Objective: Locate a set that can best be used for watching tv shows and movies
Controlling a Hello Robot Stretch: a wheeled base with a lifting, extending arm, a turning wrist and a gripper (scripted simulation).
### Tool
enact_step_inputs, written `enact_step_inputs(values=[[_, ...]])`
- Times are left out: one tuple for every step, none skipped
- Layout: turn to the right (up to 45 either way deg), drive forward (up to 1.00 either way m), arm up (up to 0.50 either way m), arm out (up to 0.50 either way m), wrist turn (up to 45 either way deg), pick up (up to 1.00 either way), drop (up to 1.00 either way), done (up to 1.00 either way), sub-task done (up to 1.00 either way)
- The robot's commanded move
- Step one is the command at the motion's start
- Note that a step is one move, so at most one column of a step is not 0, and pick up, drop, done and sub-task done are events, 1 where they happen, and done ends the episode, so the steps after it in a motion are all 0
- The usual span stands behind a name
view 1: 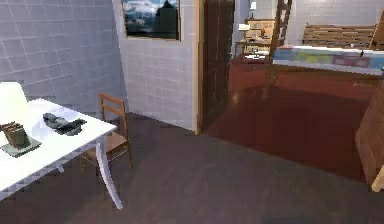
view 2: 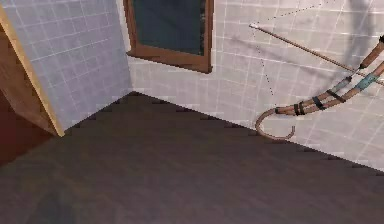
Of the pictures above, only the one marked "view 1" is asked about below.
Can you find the brown box on grey base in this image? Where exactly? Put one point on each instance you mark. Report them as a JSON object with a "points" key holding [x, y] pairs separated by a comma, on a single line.
{"points": [[16, 136]]}

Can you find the brown wooden chair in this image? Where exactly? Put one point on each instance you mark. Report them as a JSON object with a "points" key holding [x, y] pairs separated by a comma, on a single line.
{"points": [[115, 140]]}

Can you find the dark grey crumpled cloth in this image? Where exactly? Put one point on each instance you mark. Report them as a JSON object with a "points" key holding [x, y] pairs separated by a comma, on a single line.
{"points": [[61, 124]]}

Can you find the dark brown room door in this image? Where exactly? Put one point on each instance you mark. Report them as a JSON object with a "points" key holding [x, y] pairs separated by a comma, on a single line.
{"points": [[216, 63]]}

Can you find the brown wooden cupboard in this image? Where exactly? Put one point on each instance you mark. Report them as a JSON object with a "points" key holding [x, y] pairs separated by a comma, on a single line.
{"points": [[371, 140]]}

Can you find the wooden desk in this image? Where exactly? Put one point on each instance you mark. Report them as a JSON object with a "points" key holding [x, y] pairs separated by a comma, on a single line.
{"points": [[251, 45]]}

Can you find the white table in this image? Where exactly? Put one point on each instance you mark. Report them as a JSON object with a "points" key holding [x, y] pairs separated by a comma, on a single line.
{"points": [[50, 146]]}

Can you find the wooden slatted headboard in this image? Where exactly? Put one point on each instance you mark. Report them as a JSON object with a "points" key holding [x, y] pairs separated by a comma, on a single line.
{"points": [[338, 35]]}

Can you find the bed with colourful cover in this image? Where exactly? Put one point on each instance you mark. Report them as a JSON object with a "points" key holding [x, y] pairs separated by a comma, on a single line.
{"points": [[328, 60]]}

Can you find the wooden shelf unit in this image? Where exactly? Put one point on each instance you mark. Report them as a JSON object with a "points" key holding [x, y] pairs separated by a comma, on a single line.
{"points": [[260, 31]]}

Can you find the wooden ladder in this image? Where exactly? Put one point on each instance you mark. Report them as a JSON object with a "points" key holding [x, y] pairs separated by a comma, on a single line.
{"points": [[276, 43]]}

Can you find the framed mountain picture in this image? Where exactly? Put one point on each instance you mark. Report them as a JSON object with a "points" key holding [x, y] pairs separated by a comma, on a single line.
{"points": [[151, 18]]}

